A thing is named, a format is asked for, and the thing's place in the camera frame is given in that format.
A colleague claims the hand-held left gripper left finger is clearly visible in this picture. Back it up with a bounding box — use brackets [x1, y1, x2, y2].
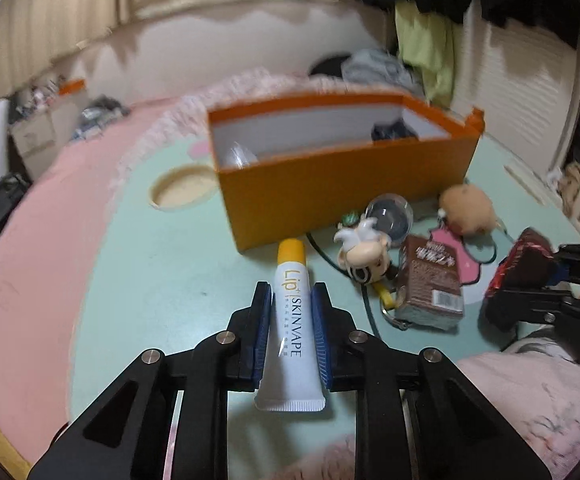
[27, 281, 274, 480]

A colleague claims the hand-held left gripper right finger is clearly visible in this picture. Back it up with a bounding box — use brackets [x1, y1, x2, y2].
[310, 282, 553, 480]

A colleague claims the white lip balm tube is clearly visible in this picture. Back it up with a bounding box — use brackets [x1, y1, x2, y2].
[254, 239, 327, 413]

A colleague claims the red and black snack packet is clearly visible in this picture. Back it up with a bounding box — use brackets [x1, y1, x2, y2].
[485, 227, 558, 331]

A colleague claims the brown drink carton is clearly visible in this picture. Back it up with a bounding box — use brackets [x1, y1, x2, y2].
[392, 234, 466, 331]

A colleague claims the orange cardboard box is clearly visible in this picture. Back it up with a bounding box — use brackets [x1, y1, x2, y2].
[207, 91, 486, 255]

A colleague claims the person's pink pajama leg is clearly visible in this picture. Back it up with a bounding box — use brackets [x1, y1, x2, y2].
[270, 327, 580, 480]

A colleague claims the mint green cartoon mat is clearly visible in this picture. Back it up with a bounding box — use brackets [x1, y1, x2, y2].
[67, 127, 580, 480]

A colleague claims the clear capsule with dark toy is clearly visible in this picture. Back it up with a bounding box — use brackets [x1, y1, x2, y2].
[365, 194, 415, 248]

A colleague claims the white louvered closet door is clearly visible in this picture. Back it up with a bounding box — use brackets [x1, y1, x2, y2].
[450, 15, 580, 176]

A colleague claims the pink bed sheet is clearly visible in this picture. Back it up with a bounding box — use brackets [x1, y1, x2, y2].
[0, 100, 186, 461]

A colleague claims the black cloth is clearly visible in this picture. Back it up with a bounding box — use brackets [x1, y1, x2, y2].
[309, 55, 353, 78]

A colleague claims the blue grey clothes pile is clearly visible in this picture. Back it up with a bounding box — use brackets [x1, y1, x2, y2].
[72, 95, 131, 141]

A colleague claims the grey clothing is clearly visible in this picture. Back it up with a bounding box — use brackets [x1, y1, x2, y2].
[342, 50, 426, 98]

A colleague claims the light green cloth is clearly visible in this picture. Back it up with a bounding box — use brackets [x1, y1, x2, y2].
[395, 0, 463, 108]

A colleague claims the dark bag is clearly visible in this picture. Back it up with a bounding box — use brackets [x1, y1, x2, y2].
[0, 174, 33, 231]

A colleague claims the brown cardboard carton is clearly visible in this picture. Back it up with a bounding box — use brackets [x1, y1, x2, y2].
[10, 105, 71, 181]

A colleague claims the white-haired figurine keychain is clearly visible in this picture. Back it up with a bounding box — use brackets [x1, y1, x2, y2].
[332, 212, 411, 331]

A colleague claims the round brown plush keychain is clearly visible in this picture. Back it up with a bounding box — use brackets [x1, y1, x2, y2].
[437, 185, 501, 236]

